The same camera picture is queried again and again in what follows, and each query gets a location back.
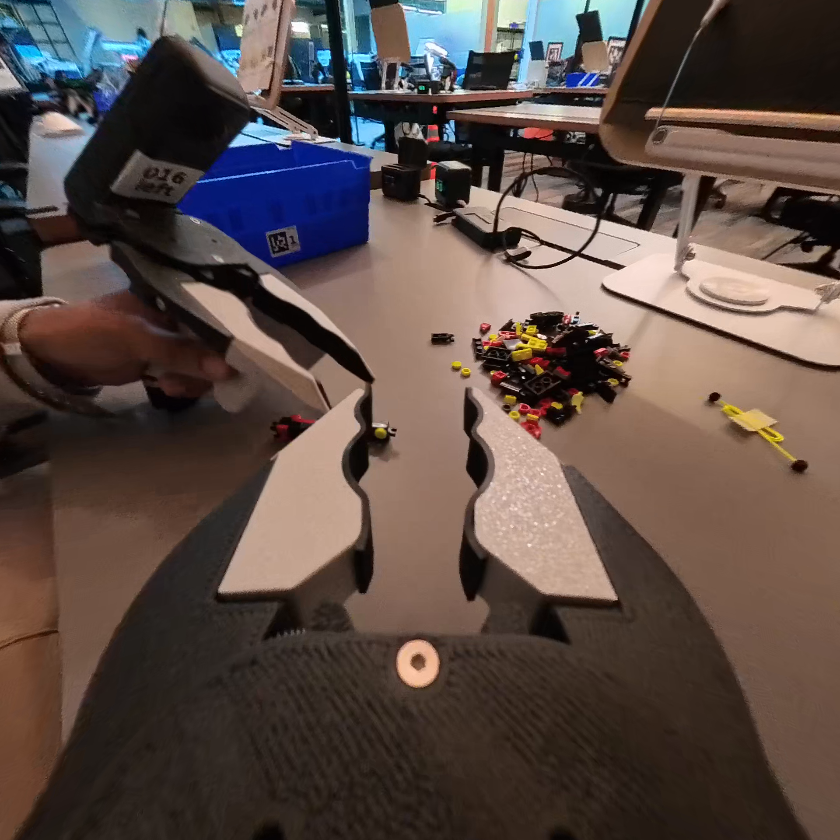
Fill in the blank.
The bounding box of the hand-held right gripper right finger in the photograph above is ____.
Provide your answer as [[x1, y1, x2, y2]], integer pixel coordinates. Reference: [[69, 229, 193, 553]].
[[458, 387, 619, 603]]

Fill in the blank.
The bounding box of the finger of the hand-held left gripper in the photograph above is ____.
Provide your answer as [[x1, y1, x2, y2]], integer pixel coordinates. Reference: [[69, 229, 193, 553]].
[[248, 272, 376, 386], [179, 281, 332, 416]]

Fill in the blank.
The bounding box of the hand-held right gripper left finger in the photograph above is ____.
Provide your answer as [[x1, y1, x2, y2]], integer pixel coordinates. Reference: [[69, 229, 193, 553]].
[[217, 387, 376, 602]]

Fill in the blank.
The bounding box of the person's left forearm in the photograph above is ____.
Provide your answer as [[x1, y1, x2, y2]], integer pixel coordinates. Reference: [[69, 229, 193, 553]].
[[0, 297, 99, 421]]

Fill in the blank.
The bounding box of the pile of lego pieces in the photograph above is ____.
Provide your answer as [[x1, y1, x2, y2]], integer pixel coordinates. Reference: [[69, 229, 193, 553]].
[[471, 310, 634, 439]]

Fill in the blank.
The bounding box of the yellow lego axle piece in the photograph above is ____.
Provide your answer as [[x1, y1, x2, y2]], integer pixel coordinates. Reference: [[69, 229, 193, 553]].
[[707, 392, 809, 473]]

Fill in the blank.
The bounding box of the person's left hand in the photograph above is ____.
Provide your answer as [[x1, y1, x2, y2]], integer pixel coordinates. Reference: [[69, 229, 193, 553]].
[[18, 290, 240, 398]]

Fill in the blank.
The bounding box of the blue plastic bin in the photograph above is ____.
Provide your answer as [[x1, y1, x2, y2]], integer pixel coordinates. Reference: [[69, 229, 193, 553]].
[[177, 139, 374, 269]]

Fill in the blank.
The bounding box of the small black charger cube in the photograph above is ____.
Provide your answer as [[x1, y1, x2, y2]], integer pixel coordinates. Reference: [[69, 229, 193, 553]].
[[381, 163, 422, 201]]

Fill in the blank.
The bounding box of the flat black power adapter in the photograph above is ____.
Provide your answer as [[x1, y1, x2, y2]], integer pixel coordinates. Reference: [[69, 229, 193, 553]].
[[453, 205, 522, 250]]

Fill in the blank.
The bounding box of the white monitor stand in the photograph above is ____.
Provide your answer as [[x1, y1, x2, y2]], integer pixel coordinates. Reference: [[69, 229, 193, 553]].
[[602, 174, 840, 367]]

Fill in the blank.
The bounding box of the wooden office desk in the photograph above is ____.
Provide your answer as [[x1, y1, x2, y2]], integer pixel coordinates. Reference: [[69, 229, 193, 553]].
[[282, 82, 664, 231]]

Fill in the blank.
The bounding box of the computer monitor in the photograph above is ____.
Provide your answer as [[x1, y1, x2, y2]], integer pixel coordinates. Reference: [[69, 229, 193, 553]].
[[598, 0, 840, 194]]

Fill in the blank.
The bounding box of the black cable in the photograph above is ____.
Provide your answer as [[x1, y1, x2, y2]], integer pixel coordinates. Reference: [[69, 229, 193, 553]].
[[433, 167, 606, 271]]

